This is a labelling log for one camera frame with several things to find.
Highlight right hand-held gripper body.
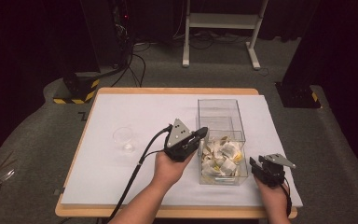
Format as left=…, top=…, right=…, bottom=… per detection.
left=251, top=152, right=296, bottom=189

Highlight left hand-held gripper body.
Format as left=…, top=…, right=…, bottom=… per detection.
left=162, top=118, right=200, bottom=163

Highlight pile of tea bags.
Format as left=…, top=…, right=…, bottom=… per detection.
left=200, top=135, right=244, bottom=177

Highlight clear plastic drawer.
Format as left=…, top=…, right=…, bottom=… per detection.
left=198, top=129, right=250, bottom=187

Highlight person's right hand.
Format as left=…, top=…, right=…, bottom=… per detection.
left=254, top=176, right=291, bottom=217

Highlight person's left hand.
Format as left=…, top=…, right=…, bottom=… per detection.
left=151, top=150, right=198, bottom=191

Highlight small clear plastic cup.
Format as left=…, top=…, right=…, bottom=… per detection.
left=112, top=125, right=136, bottom=154

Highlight wooden table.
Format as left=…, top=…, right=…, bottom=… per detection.
left=54, top=87, right=298, bottom=220

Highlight white table mat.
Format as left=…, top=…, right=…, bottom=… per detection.
left=60, top=92, right=304, bottom=208

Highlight black yellow-striped stand base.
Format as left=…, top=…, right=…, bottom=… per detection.
left=52, top=71, right=102, bottom=105

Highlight white metal stand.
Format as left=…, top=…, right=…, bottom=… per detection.
left=182, top=0, right=270, bottom=71

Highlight dark equipment rack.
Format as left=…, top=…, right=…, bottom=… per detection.
left=111, top=0, right=135, bottom=69

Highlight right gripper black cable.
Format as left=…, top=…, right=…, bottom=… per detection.
left=279, top=176, right=294, bottom=218

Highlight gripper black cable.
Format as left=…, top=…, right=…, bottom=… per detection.
left=279, top=176, right=294, bottom=218
left=106, top=123, right=173, bottom=224

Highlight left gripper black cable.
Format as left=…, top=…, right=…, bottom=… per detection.
left=106, top=123, right=173, bottom=224

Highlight black floor cables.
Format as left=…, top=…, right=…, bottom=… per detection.
left=109, top=43, right=147, bottom=89

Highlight cables under white stand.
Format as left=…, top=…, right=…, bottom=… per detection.
left=172, top=30, right=250, bottom=50

